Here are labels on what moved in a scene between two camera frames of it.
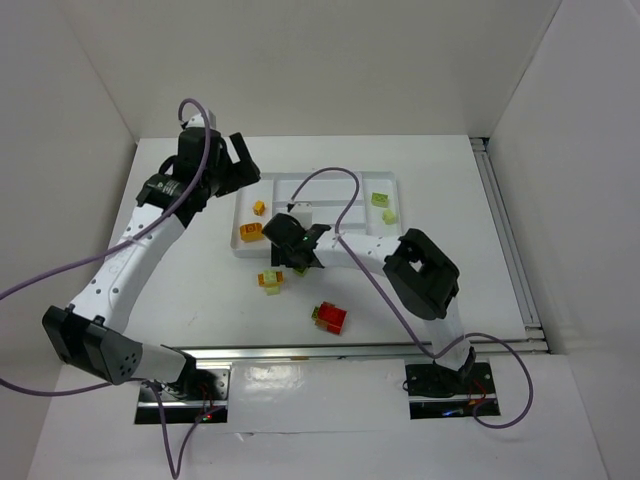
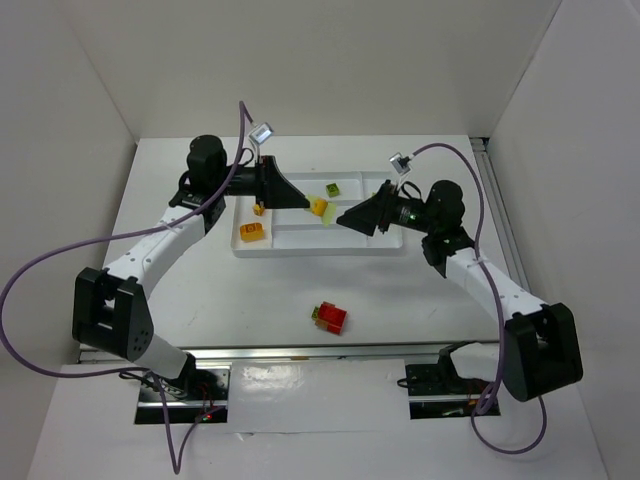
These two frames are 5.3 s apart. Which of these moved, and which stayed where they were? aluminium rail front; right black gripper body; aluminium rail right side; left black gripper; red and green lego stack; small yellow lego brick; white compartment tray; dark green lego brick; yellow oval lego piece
Moved: right black gripper body; dark green lego brick; left black gripper
Stayed: small yellow lego brick; white compartment tray; red and green lego stack; aluminium rail right side; yellow oval lego piece; aluminium rail front
